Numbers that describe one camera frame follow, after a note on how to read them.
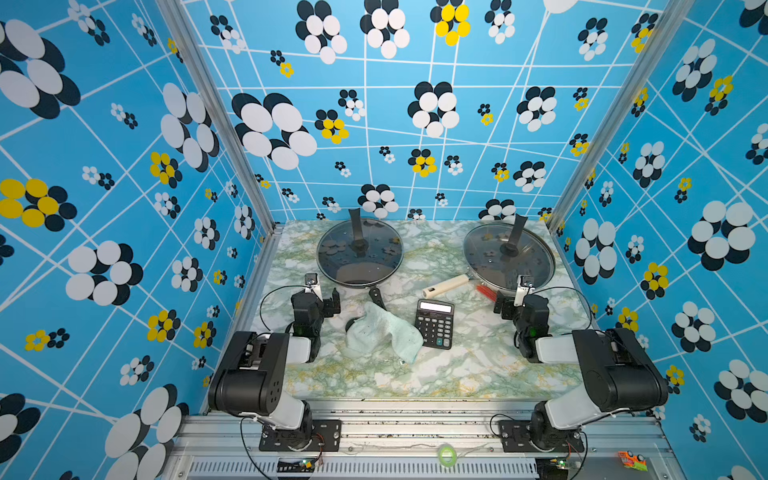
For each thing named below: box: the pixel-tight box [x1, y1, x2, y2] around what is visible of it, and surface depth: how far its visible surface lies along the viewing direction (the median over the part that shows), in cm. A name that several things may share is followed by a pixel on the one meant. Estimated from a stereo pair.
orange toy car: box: [617, 450, 648, 472], surface depth 70 cm
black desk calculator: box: [414, 299, 455, 350], surface depth 93 cm
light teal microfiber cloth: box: [346, 301, 424, 364], surface depth 86 cm
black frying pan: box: [316, 218, 405, 306], surface depth 113 cm
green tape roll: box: [438, 445, 457, 468], surface depth 72 cm
